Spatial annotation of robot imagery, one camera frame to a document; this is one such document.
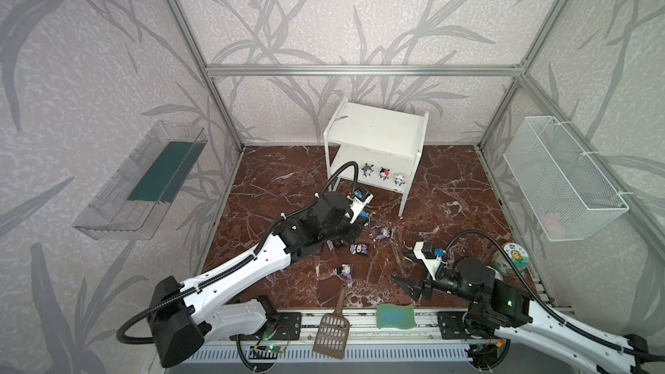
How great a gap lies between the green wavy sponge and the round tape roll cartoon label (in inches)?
14.0

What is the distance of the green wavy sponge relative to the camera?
0.75 m

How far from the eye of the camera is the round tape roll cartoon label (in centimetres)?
79
